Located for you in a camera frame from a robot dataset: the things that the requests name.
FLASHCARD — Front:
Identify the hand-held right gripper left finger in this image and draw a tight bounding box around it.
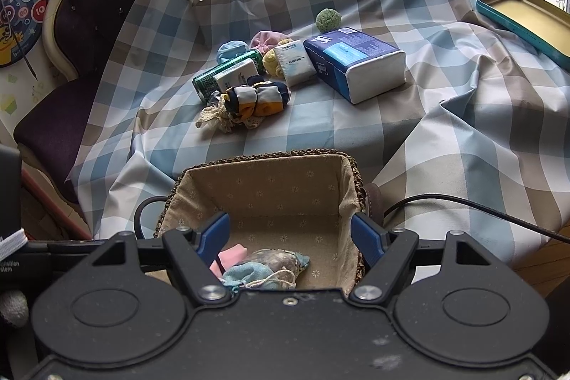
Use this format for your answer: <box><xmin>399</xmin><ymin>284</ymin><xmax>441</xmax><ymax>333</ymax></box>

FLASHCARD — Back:
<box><xmin>89</xmin><ymin>212</ymin><xmax>231</xmax><ymax>304</ymax></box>

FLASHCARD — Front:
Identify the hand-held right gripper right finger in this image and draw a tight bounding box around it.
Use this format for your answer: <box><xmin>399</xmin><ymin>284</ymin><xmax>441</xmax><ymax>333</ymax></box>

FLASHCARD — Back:
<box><xmin>348</xmin><ymin>213</ymin><xmax>491</xmax><ymax>303</ymax></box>

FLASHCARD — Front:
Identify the lined wicker basket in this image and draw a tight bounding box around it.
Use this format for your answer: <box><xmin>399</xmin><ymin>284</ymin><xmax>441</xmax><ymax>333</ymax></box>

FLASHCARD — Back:
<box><xmin>154</xmin><ymin>149</ymin><xmax>384</xmax><ymax>296</ymax></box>

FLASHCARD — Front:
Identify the beige lace cloth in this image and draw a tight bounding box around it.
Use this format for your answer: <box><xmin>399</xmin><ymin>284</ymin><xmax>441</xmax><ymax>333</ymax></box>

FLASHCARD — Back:
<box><xmin>196</xmin><ymin>93</ymin><xmax>263</xmax><ymax>134</ymax></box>

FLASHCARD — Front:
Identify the navy yellow sock bundle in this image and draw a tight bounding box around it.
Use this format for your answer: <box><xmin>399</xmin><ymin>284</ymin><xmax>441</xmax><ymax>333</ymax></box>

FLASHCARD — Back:
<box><xmin>224</xmin><ymin>79</ymin><xmax>291</xmax><ymax>118</ymax></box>

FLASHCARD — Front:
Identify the small white tissue pack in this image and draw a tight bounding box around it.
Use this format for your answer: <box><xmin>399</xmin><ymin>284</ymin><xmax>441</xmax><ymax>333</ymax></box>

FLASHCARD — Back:
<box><xmin>214</xmin><ymin>60</ymin><xmax>260</xmax><ymax>93</ymax></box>
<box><xmin>273</xmin><ymin>42</ymin><xmax>318</xmax><ymax>88</ymax></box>

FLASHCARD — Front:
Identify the large blue tissue pack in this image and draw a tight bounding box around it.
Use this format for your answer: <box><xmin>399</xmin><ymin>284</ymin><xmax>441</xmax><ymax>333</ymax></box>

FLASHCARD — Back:
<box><xmin>304</xmin><ymin>27</ymin><xmax>407</xmax><ymax>105</ymax></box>

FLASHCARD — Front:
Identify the yellow towel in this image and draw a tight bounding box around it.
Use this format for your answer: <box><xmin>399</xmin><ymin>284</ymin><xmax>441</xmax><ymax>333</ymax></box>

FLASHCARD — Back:
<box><xmin>263</xmin><ymin>38</ymin><xmax>295</xmax><ymax>78</ymax></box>

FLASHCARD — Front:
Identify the blue face mask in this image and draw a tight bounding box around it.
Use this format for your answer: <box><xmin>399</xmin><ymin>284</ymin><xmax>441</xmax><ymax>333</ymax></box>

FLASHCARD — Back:
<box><xmin>217</xmin><ymin>42</ymin><xmax>249</xmax><ymax>64</ymax></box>

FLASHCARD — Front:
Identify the dusty pink cloth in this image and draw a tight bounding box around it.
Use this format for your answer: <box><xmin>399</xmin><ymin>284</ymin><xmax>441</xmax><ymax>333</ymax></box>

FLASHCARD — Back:
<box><xmin>250</xmin><ymin>30</ymin><xmax>286</xmax><ymax>53</ymax></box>

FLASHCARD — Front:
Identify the green pompom ball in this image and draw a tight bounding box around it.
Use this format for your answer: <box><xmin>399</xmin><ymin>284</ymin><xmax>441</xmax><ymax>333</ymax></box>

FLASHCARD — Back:
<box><xmin>315</xmin><ymin>8</ymin><xmax>343</xmax><ymax>31</ymax></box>

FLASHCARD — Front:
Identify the person's left hand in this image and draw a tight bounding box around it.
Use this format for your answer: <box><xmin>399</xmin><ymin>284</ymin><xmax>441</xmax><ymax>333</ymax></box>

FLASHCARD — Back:
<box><xmin>0</xmin><ymin>290</ymin><xmax>26</xmax><ymax>327</ymax></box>

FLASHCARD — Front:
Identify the bright pink cloth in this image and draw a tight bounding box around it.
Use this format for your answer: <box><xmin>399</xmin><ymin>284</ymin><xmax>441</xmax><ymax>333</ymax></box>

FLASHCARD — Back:
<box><xmin>209</xmin><ymin>244</ymin><xmax>248</xmax><ymax>278</ymax></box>

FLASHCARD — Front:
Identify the blue beige checked tablecloth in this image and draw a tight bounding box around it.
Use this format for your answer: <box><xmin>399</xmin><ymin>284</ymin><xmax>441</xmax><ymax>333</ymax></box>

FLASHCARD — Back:
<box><xmin>67</xmin><ymin>0</ymin><xmax>570</xmax><ymax>265</ymax></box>

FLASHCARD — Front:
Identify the black dart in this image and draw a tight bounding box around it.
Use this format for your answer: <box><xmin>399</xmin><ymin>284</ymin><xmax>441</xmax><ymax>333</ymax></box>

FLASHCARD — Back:
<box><xmin>18</xmin><ymin>33</ymin><xmax>37</xmax><ymax>79</ymax></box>

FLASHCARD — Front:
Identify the green drink can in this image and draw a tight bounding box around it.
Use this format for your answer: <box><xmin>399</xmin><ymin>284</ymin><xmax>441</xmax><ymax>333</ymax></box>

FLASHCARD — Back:
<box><xmin>192</xmin><ymin>49</ymin><xmax>264</xmax><ymax>100</ymax></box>

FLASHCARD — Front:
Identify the round dartboard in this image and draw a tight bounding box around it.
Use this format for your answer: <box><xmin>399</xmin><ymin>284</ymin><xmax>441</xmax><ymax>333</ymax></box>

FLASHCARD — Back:
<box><xmin>0</xmin><ymin>0</ymin><xmax>49</xmax><ymax>69</ymax></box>

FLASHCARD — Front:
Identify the purple upholstered chair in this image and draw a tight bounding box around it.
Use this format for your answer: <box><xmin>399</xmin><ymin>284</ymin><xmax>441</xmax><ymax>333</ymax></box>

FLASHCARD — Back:
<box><xmin>13</xmin><ymin>0</ymin><xmax>179</xmax><ymax>203</ymax></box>

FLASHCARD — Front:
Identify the teal tin tray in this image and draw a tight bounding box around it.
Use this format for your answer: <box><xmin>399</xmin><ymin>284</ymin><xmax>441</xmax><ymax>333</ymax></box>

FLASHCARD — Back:
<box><xmin>476</xmin><ymin>0</ymin><xmax>570</xmax><ymax>71</ymax></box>

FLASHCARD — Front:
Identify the light blue drawstring pouch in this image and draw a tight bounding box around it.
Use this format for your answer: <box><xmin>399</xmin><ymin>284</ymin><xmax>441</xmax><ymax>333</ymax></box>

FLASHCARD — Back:
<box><xmin>221</xmin><ymin>263</ymin><xmax>273</xmax><ymax>288</ymax></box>

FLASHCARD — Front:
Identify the black cable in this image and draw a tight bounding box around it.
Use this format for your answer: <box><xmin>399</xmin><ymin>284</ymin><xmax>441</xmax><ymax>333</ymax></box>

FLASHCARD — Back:
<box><xmin>383</xmin><ymin>194</ymin><xmax>570</xmax><ymax>245</ymax></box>
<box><xmin>134</xmin><ymin>197</ymin><xmax>171</xmax><ymax>239</ymax></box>

